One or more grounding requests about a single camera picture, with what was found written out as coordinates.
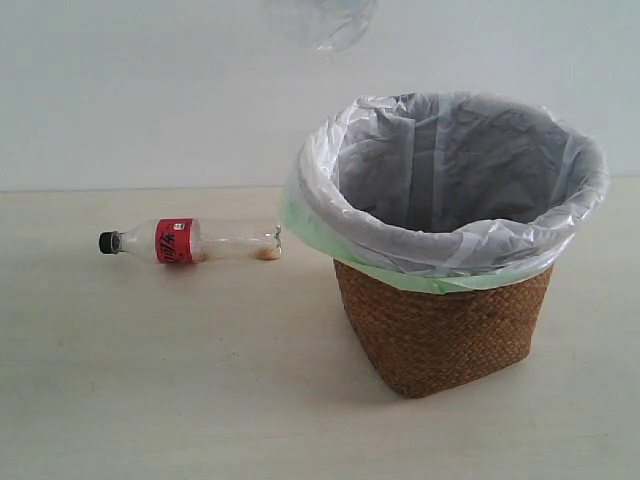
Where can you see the red label cola bottle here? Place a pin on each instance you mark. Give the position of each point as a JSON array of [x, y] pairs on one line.
[[188, 241]]

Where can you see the white green plastic bin liner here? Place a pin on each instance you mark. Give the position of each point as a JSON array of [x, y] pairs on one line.
[[443, 192]]

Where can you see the green label water bottle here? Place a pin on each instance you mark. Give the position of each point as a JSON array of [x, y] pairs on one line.
[[328, 26]]

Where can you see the woven brown wicker basket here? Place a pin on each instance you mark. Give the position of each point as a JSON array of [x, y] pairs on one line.
[[421, 344]]

